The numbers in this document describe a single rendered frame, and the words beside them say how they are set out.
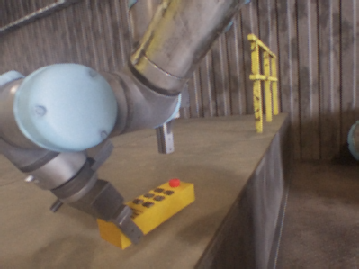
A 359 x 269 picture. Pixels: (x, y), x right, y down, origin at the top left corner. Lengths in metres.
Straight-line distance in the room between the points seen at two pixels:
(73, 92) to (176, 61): 0.13
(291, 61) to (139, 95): 3.58
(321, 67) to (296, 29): 0.63
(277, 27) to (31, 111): 3.79
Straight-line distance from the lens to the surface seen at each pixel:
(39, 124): 0.25
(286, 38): 3.88
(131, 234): 0.49
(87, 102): 0.26
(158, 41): 0.30
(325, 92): 3.83
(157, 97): 0.33
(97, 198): 0.41
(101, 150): 0.44
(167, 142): 0.54
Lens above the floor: 1.10
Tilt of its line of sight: 9 degrees down
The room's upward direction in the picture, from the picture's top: 6 degrees counter-clockwise
